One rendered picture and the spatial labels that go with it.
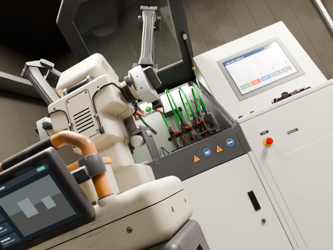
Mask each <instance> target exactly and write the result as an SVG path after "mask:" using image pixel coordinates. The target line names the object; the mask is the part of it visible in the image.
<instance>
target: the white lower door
mask: <svg viewBox="0 0 333 250"><path fill-rule="evenodd" d="M182 184H183V186H184V189H185V191H186V193H187V196H188V198H189V201H190V203H191V205H192V208H193V213H192V216H191V217H190V218H189V219H193V220H196V221H197V222H198V223H199V225H200V227H201V229H202V231H203V234H204V236H205V238H206V241H207V243H208V245H209V248H210V250H293V248H292V246H291V244H290V242H289V240H288V238H287V236H286V234H285V231H284V229H283V227H282V225H281V223H280V221H279V219H278V217H277V215H276V213H275V210H274V208H273V206H272V204H271V202H270V200H269V198H268V196H267V194H266V192H265V190H264V187H263V185H262V183H261V181H260V179H259V177H258V175H257V173H256V171H255V169H254V166H253V164H252V162H251V160H250V158H249V156H248V154H245V155H242V156H240V157H238V158H236V159H233V160H231V161H229V162H226V163H224V164H222V165H219V166H217V167H215V168H212V169H210V170H208V171H205V172H203V173H201V174H198V175H196V176H194V177H191V178H189V179H187V180H184V181H182Z"/></svg>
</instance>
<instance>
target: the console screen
mask: <svg viewBox="0 0 333 250"><path fill-rule="evenodd" d="M217 64H218V65H219V67H220V69H221V70H222V72H223V74H224V75H225V77H226V79H227V81H228V82H229V84H230V86H231V87H232V89H233V91H234V92H235V94H236V96H237V97H238V99H239V101H243V100H245V99H247V98H250V97H252V96H255V95H257V94H259V93H262V92H264V91H266V90H269V89H271V88H274V87H276V86H278V85H281V84H283V83H285V82H288V81H290V80H293V79H295V78H297V77H300V76H302V75H304V74H305V72H304V71H303V69H302V68H301V67H300V65H299V64H298V63H297V61H296V60H295V59H294V57H293V56H292V55H291V53H290V52H289V51H288V49H287V48H286V47H285V45H284V44H283V43H282V41H281V40H280V38H279V37H278V36H276V37H274V38H271V39H269V40H267V41H264V42H262V43H259V44H257V45H254V46H252V47H250V48H247V49H245V50H243V51H241V52H238V53H236V54H233V55H231V56H228V57H226V58H224V59H221V60H219V61H217Z"/></svg>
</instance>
